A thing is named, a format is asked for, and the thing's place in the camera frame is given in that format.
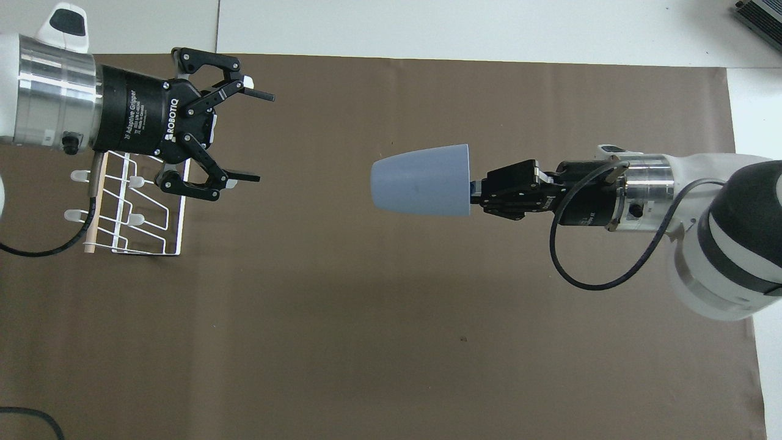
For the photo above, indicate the grey metal device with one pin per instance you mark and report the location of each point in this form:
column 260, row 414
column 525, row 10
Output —
column 760, row 15

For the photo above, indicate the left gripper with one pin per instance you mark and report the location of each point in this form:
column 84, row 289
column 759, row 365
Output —
column 134, row 113

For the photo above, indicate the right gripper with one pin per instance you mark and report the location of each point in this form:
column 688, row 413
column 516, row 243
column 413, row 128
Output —
column 583, row 195

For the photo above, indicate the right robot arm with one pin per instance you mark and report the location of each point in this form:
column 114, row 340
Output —
column 733, row 238

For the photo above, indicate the blue-grey cup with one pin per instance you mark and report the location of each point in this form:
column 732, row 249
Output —
column 421, row 180

